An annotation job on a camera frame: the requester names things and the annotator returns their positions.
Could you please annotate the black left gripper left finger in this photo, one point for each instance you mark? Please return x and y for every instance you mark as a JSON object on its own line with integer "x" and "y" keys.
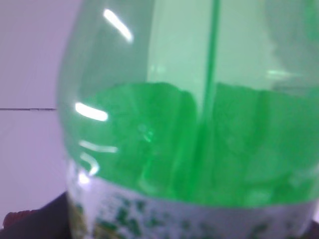
{"x": 48, "y": 222}

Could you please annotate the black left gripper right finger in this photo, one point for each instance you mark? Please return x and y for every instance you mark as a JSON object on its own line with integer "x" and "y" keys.
{"x": 312, "y": 231}

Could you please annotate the green sprite bottle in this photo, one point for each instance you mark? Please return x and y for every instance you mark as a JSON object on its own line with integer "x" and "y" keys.
{"x": 192, "y": 119}

